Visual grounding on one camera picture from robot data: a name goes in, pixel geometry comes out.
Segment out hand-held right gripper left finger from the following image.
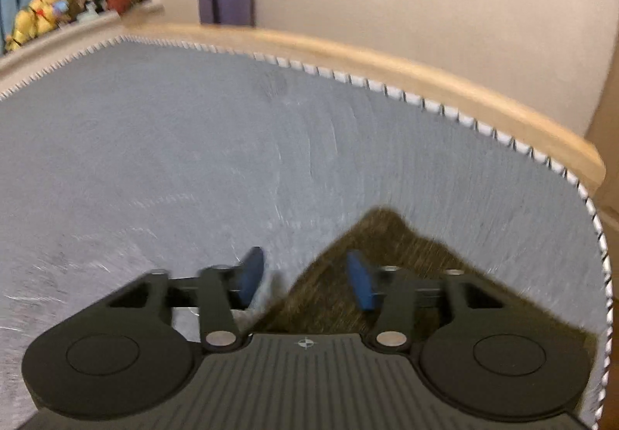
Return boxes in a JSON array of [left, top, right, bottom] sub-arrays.
[[105, 246, 266, 356]]

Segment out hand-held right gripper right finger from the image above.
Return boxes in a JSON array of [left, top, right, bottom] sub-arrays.
[[345, 250, 508, 356]]

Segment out olive corduroy pants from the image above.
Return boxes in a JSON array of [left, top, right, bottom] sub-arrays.
[[254, 206, 599, 363]]

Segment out grey mattress with patterned trim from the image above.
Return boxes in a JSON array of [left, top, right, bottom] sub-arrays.
[[0, 34, 611, 430]]

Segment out white window ledge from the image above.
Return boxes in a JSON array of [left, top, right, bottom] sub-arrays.
[[0, 0, 165, 90]]

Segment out yellow plush toy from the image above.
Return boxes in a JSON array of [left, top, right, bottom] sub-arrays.
[[5, 0, 80, 51]]

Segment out wooden bed frame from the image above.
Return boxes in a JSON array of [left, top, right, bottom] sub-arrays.
[[121, 21, 607, 191]]

